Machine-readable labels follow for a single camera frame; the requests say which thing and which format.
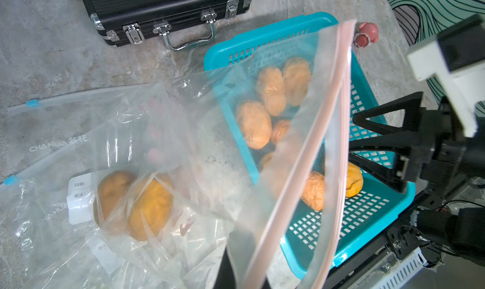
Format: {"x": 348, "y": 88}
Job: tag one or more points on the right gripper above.
{"x": 435, "y": 148}

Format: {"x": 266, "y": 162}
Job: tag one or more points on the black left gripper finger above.
{"x": 245, "y": 261}

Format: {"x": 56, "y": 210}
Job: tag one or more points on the clear pink-zipper bag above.
{"x": 181, "y": 125}

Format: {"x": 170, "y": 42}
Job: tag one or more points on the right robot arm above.
{"x": 462, "y": 232}

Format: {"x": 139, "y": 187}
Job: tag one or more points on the clear blue-zipper bag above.
{"x": 37, "y": 128}
{"x": 51, "y": 219}

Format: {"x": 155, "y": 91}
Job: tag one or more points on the pink small toy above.
{"x": 367, "y": 33}

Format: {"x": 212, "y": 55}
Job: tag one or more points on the teal plastic basket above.
{"x": 366, "y": 214}

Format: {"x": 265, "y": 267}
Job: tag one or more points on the black aluminium case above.
{"x": 131, "y": 22}

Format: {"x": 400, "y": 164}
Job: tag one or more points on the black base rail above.
{"x": 400, "y": 238}

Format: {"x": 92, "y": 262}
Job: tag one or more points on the white slotted cable duct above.
{"x": 395, "y": 273}

